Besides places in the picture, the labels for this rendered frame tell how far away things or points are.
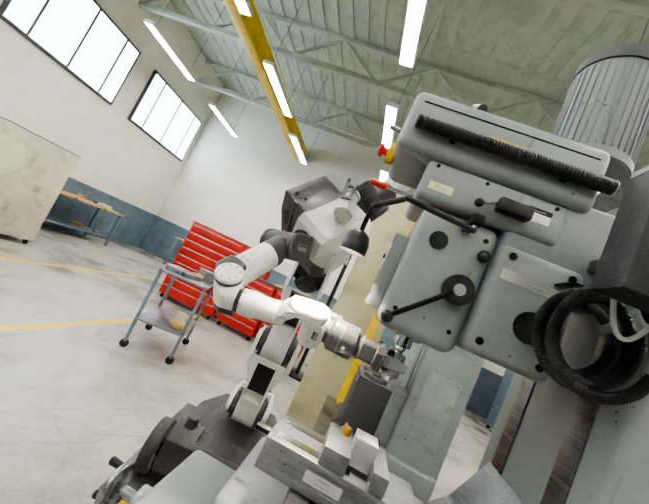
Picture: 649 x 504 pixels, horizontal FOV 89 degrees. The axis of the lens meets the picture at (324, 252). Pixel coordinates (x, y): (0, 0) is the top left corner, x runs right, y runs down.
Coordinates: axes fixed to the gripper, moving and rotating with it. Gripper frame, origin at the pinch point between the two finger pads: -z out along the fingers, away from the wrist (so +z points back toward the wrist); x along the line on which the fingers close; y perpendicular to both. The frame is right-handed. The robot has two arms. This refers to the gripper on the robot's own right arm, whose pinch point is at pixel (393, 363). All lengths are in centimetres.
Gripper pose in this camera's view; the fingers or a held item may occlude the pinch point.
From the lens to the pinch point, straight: 91.4
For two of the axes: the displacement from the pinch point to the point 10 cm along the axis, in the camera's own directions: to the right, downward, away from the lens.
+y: -4.2, 9.0, -1.0
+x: 1.2, 1.6, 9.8
